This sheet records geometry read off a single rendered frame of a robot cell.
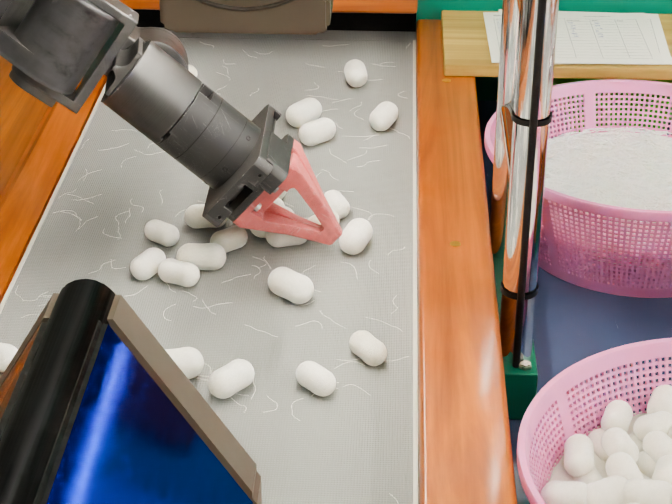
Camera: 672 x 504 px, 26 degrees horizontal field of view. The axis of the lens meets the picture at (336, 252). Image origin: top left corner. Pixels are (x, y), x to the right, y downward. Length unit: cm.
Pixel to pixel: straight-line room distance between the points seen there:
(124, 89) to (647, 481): 45
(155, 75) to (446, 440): 35
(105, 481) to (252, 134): 77
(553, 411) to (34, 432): 65
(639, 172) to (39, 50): 53
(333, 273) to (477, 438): 26
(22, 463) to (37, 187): 93
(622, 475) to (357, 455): 16
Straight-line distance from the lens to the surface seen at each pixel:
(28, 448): 29
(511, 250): 99
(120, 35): 105
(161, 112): 105
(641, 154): 131
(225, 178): 106
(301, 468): 89
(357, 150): 128
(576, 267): 120
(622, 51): 142
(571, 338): 115
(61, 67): 104
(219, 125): 105
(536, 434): 90
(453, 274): 104
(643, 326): 117
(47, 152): 127
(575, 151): 131
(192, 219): 114
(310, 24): 69
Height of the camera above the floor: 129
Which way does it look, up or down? 29 degrees down
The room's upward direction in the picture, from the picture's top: straight up
